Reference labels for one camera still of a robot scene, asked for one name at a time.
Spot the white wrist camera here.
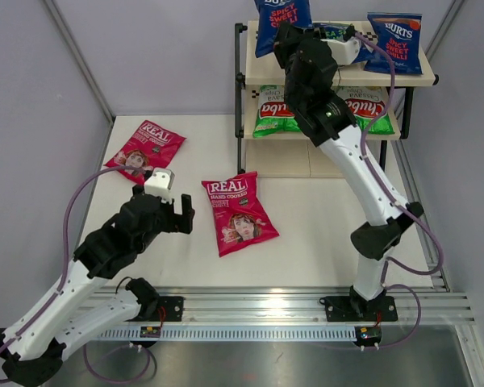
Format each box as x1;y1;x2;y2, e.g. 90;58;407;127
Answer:
328;23;367;66
144;168;175;203

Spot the white slotted cable duct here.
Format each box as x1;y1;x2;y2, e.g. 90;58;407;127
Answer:
97;324;356;342

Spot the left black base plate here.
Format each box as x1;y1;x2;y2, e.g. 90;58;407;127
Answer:
139;296;185;323

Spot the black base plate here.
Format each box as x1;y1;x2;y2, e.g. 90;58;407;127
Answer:
319;296;398;323
139;296;185;323

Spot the pink real chips bag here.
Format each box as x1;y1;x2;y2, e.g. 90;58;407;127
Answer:
202;172;279;257
104;120;186;185

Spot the beige three-tier shelf rack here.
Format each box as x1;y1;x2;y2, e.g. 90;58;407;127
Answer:
235;20;439;178

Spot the blue Burts sea salt bag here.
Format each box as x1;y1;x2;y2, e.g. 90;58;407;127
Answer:
313;23;373;62

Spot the green Chuba bag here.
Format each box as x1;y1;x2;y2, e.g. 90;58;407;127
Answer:
252;85;300;138
337;86;394;135

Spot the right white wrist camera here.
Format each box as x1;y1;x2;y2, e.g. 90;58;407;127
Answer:
328;23;367;66

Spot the blue Burts chilli bag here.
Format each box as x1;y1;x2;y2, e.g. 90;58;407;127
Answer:
367;12;423;75
254;0;312;58

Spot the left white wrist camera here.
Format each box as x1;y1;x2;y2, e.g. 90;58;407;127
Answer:
144;168;175;203

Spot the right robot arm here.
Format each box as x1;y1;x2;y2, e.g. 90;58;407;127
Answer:
273;22;424;321

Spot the aluminium mounting rail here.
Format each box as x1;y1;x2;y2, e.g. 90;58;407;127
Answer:
35;285;477;327

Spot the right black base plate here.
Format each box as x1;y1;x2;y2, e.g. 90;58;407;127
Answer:
319;296;398;323

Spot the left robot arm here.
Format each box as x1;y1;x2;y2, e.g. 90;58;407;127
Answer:
0;187;194;386

